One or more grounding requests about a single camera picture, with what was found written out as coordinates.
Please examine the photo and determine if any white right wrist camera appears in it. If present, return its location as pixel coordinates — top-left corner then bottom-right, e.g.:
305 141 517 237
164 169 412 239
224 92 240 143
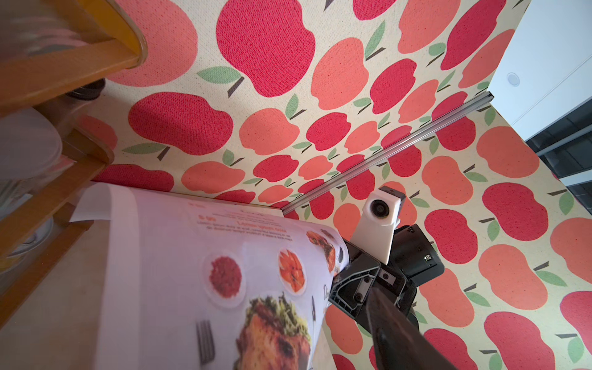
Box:
349 186 406 265

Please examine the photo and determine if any restaurant special menu sheet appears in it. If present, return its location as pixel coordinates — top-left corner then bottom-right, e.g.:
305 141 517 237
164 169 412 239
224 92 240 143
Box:
72 183 349 369

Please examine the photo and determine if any wooden spice shelf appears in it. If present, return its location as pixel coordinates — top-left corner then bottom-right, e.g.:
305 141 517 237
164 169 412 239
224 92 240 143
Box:
1 1 148 323

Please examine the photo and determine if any right aluminium frame post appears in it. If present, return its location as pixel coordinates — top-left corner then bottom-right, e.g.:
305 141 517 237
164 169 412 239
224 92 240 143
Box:
281 91 494 215

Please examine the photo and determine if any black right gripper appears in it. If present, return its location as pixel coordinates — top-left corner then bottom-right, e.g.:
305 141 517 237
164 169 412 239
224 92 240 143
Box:
328 224 445 324

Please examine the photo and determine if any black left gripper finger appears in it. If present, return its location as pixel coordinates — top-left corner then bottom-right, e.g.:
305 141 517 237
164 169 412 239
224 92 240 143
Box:
366 288 455 370

